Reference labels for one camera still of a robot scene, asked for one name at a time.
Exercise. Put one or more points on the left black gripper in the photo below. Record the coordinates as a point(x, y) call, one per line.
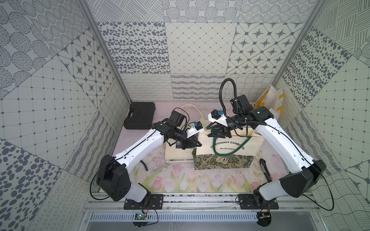
point(185, 140)

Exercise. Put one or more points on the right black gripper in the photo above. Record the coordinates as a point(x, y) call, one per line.
point(222, 134)

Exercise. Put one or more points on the green handled floral tote bag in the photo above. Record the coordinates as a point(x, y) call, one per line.
point(227, 153)

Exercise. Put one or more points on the starry night canvas tote bag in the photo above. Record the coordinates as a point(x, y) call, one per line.
point(174, 153)

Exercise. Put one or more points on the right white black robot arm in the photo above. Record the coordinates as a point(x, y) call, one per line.
point(304, 170)

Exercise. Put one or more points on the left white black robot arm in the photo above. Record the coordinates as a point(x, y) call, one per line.
point(113, 174)

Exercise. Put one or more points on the black tool near right arm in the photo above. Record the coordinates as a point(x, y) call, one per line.
point(265, 171)

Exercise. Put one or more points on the black plastic tool case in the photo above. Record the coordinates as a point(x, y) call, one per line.
point(140, 116)

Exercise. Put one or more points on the left small circuit board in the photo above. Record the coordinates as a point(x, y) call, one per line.
point(140, 217)

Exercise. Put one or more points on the small circuit board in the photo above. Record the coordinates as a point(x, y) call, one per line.
point(140, 217)
point(264, 219)

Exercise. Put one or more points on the right small circuit board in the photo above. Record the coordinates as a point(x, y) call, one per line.
point(264, 219)

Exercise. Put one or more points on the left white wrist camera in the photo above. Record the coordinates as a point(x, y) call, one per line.
point(195, 129)

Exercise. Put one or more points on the yellow handled illustrated tote bag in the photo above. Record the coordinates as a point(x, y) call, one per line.
point(272, 99)

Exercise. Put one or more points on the aluminium rail frame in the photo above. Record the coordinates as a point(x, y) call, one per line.
point(173, 202)

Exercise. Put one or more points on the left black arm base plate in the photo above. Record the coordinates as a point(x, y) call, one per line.
point(153, 201)

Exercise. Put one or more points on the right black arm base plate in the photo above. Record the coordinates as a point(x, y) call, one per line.
point(252, 201)

